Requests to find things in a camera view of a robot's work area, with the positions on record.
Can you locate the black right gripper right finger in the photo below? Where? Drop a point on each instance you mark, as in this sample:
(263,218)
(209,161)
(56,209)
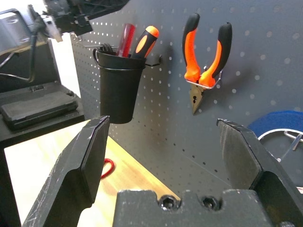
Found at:
(243,160)

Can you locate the orange and black pliers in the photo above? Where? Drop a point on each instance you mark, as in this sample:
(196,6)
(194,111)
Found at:
(189,59)

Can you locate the grey metal pegboard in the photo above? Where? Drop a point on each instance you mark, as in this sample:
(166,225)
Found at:
(260,71)

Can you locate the black plastic tool cup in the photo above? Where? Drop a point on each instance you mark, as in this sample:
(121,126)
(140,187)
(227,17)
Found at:
(118,94)

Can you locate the blue tape roll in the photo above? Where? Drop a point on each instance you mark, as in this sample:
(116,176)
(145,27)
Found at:
(267,120)

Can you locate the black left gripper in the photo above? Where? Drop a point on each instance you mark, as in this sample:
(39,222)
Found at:
(68,16)

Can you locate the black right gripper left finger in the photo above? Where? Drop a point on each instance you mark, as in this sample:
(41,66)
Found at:
(71,170)

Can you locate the orange and black screwdriver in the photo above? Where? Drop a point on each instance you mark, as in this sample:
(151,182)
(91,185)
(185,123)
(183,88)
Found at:
(146,40)

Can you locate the black latched equipment case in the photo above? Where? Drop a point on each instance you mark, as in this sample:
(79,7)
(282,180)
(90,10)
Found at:
(35,111)

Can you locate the black flight case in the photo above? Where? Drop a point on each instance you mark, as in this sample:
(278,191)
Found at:
(47,134)

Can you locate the silver tape peg hook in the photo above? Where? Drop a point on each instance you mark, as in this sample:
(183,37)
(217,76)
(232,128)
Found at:
(296,142)

